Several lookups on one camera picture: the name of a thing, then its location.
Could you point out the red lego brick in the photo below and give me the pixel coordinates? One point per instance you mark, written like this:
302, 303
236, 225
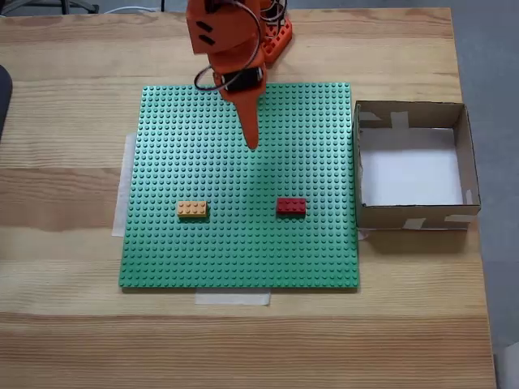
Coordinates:
291, 206

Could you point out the yellow lego brick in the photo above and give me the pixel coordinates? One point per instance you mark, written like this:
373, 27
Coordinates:
193, 209

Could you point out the green lego baseplate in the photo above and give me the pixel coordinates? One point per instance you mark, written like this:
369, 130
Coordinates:
202, 251

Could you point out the open cardboard box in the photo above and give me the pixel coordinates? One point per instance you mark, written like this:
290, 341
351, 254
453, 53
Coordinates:
409, 216

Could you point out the masking tape strip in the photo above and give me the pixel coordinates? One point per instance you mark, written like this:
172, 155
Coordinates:
121, 194
363, 233
231, 297

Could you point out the chair base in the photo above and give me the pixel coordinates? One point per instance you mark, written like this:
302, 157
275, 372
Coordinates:
61, 6

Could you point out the black pad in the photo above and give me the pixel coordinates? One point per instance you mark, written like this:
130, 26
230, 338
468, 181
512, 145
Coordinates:
5, 101

